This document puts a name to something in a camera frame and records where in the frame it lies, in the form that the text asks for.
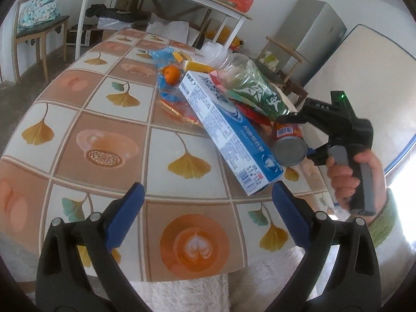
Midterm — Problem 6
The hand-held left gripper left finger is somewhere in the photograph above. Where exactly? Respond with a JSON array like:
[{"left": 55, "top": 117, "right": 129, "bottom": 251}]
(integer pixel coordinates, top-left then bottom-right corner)
[{"left": 36, "top": 182, "right": 153, "bottom": 312}]

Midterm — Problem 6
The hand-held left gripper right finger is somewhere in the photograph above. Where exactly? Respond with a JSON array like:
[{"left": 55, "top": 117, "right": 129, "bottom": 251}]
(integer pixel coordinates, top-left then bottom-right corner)
[{"left": 266, "top": 181, "right": 381, "bottom": 312}]

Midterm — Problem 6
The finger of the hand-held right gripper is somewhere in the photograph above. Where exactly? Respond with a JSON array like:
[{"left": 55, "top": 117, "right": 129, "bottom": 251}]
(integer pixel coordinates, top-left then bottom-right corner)
[
  {"left": 305, "top": 143, "right": 329, "bottom": 167},
  {"left": 273, "top": 112, "right": 311, "bottom": 127}
]

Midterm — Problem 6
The tin can with orange label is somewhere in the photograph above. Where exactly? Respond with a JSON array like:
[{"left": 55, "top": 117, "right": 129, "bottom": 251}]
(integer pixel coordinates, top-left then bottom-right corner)
[{"left": 271, "top": 120, "right": 309, "bottom": 167}]

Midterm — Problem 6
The red printed plastic bag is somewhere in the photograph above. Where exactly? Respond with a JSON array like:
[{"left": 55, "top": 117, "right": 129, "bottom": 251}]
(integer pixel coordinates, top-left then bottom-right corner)
[{"left": 233, "top": 100, "right": 273, "bottom": 128}]

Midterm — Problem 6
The yellow white small carton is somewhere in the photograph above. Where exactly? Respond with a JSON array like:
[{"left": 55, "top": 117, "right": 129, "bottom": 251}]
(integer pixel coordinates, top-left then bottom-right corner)
[{"left": 174, "top": 52, "right": 215, "bottom": 72}]

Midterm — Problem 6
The blue plastic wrapper bag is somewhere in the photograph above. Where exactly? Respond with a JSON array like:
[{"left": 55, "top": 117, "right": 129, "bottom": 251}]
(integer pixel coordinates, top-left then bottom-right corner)
[{"left": 148, "top": 48, "right": 189, "bottom": 105}]

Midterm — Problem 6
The person's right forearm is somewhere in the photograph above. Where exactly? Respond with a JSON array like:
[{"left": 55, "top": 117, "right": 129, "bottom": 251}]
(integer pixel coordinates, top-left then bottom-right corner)
[{"left": 369, "top": 188, "right": 407, "bottom": 248}]

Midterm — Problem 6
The person's right hand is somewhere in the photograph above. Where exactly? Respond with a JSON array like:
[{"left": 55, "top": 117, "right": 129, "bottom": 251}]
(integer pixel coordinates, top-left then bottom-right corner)
[{"left": 326, "top": 150, "right": 388, "bottom": 215}]

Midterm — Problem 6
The dark wooden chair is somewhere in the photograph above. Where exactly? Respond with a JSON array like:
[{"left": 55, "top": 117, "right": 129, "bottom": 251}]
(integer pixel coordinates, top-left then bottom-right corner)
[{"left": 257, "top": 36, "right": 308, "bottom": 108}]

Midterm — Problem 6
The clear bottle with green label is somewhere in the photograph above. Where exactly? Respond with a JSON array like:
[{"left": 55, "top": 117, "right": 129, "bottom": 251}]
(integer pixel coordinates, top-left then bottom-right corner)
[{"left": 200, "top": 42, "right": 291, "bottom": 118}]

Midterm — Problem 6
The white mattress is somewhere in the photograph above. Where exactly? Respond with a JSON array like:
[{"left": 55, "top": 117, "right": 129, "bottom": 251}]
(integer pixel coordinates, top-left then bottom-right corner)
[{"left": 304, "top": 24, "right": 416, "bottom": 176}]

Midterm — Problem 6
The green white carton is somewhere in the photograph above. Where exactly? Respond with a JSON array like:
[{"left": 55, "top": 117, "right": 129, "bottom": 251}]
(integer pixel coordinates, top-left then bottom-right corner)
[{"left": 260, "top": 50, "right": 280, "bottom": 69}]

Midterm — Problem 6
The blue white toothpaste box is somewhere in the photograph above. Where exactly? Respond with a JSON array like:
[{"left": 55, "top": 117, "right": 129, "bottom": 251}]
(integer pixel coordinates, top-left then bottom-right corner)
[{"left": 179, "top": 70, "right": 284, "bottom": 196}]

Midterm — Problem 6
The grey cabinet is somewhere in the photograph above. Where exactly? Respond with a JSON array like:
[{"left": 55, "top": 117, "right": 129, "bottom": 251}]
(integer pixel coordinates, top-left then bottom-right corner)
[{"left": 271, "top": 0, "right": 348, "bottom": 85}]

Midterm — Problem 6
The yellow bag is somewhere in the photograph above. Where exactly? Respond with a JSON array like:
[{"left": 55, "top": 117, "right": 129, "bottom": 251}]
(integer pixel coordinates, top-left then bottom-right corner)
[{"left": 208, "top": 19, "right": 239, "bottom": 44}]

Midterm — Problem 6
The clear plastic wrapper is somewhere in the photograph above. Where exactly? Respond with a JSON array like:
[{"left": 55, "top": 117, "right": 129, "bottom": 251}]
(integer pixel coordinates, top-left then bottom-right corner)
[{"left": 158, "top": 99, "right": 204, "bottom": 127}]

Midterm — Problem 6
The orange-red plastic bag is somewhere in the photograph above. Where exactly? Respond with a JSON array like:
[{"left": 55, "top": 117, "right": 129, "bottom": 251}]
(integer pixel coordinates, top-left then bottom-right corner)
[{"left": 226, "top": 0, "right": 256, "bottom": 12}]

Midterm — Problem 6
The orange tangerine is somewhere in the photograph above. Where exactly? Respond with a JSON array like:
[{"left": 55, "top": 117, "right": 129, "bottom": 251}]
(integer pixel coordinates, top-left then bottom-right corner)
[{"left": 162, "top": 66, "right": 180, "bottom": 83}]

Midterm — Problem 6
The white plastic bag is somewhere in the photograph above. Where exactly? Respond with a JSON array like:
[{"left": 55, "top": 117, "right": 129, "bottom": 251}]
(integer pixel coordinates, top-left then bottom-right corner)
[{"left": 148, "top": 21, "right": 191, "bottom": 38}]

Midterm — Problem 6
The white desk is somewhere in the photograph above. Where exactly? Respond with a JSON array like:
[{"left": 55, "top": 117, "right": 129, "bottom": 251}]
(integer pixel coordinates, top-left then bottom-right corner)
[{"left": 75, "top": 0, "right": 252, "bottom": 61}]

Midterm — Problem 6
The cardboard box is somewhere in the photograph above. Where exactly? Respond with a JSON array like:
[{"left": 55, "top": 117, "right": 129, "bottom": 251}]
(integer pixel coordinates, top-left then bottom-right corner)
[{"left": 67, "top": 28, "right": 105, "bottom": 48}]

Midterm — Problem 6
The brown paper bag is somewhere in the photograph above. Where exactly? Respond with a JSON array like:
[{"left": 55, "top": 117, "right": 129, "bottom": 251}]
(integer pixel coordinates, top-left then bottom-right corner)
[{"left": 115, "top": 0, "right": 144, "bottom": 14}]

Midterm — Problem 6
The black bag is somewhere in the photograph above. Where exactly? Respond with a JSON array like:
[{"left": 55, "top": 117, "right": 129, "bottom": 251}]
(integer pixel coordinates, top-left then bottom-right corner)
[{"left": 86, "top": 4, "right": 152, "bottom": 23}]

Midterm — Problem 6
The wooden chair with cushion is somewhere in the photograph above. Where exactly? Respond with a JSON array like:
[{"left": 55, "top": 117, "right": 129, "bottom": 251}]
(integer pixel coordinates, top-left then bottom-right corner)
[{"left": 13, "top": 0, "right": 70, "bottom": 83}]

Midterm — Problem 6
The floral cushion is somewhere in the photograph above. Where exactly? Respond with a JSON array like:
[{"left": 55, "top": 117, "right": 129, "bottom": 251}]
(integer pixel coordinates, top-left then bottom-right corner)
[{"left": 17, "top": 0, "right": 61, "bottom": 29}]

